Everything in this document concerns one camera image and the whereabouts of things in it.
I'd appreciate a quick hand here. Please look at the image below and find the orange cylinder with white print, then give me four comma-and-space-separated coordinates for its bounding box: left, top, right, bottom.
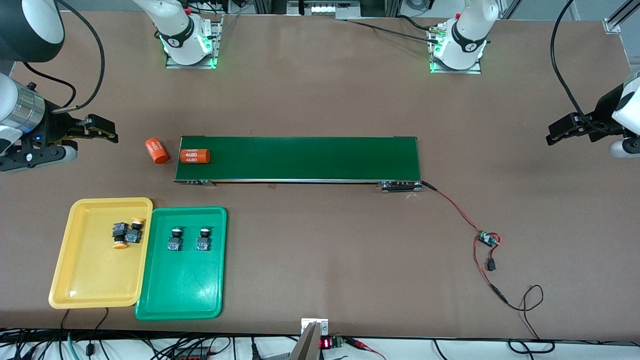
145, 137, 171, 165
180, 148, 211, 165

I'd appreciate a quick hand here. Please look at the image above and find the yellow cap push button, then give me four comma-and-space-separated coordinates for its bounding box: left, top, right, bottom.
125, 217, 147, 245
111, 222, 129, 250

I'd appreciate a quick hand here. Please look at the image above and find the yellow plastic tray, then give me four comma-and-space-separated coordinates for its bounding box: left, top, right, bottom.
48, 197, 154, 310

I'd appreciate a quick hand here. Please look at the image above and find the green plastic tray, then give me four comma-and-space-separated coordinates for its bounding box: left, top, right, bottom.
134, 206, 228, 321

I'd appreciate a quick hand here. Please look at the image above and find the green conveyor belt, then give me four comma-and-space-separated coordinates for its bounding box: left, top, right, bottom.
174, 135, 425, 194

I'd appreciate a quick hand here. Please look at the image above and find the silver lit device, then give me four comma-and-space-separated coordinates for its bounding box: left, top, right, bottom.
287, 0, 362, 20

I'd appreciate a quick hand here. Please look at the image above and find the red clip lead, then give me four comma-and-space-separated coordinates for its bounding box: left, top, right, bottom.
344, 337, 388, 360

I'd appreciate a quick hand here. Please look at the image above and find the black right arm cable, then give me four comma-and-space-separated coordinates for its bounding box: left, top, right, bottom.
22, 0, 106, 113

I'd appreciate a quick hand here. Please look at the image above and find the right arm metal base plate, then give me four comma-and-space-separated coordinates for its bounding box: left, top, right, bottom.
165, 14, 221, 70

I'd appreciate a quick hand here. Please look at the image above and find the aluminium frame profile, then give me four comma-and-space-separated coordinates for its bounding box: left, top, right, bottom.
602, 0, 640, 34

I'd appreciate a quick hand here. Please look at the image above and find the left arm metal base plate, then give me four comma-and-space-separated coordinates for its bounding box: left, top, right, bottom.
429, 24, 483, 75

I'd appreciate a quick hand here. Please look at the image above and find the red black conveyor wire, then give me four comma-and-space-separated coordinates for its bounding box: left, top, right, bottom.
421, 180, 485, 237

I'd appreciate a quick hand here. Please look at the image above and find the thin black looped cable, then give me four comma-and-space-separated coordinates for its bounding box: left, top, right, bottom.
505, 284, 556, 354

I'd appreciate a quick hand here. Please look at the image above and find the red black power wire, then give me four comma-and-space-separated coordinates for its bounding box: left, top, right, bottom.
473, 235, 510, 306

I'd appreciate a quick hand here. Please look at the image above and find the long black cable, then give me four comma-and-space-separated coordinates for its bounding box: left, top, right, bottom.
431, 338, 640, 360

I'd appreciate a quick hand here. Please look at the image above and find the black cable on table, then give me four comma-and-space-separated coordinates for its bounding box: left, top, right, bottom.
344, 18, 444, 43

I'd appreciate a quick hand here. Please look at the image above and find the black cable bundle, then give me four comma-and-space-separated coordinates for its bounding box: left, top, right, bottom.
0, 327, 301, 360

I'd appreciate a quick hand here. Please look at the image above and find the metal mounting bracket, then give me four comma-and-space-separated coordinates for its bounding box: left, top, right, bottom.
289, 318, 330, 360

